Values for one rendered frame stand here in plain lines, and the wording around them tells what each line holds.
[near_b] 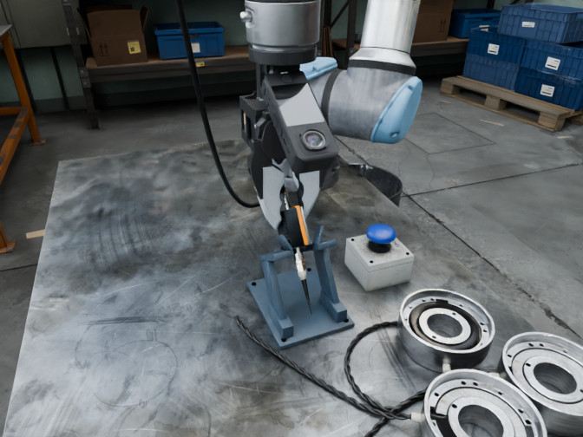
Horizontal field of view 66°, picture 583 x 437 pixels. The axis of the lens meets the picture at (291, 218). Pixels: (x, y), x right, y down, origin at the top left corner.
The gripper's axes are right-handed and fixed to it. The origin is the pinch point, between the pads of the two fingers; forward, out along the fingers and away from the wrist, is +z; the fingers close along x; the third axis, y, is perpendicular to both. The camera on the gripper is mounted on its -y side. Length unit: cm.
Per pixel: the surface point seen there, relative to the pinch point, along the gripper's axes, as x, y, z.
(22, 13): 61, 358, 12
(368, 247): -11.9, 0.1, 7.4
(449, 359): -10.3, -19.5, 8.9
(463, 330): -14.6, -16.7, 9.0
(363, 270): -9.8, -2.2, 9.2
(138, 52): -12, 328, 39
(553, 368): -20.3, -24.3, 9.7
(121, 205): 19.2, 34.5, 11.9
